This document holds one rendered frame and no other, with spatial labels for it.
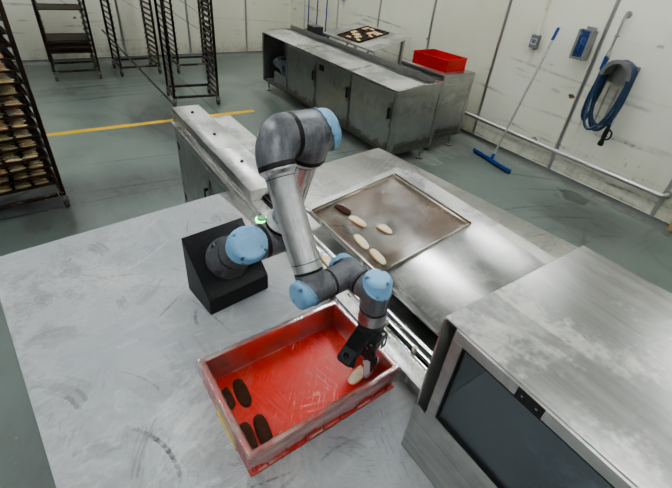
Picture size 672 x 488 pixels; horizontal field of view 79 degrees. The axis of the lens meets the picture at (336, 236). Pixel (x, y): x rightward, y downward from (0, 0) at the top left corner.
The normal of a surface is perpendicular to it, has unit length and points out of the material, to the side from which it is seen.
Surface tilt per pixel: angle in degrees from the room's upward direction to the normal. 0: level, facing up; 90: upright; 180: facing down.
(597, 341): 0
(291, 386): 0
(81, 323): 0
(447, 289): 10
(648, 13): 90
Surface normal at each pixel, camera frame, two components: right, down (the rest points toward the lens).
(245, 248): 0.42, -0.21
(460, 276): -0.06, -0.76
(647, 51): -0.83, 0.26
